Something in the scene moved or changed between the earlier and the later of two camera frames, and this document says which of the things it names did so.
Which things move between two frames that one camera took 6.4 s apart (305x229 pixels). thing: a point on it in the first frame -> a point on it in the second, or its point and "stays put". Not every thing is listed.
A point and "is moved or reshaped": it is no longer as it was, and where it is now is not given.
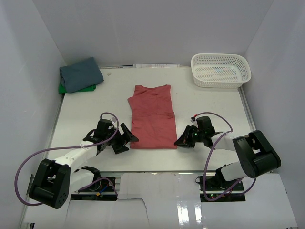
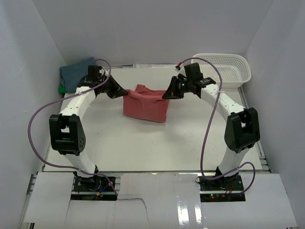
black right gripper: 184,140 -> 171,93
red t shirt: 153,121 is moved or reshaped
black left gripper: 123,139 -> 116,91
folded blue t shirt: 82,74 stays put
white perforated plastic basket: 220,70 stays put
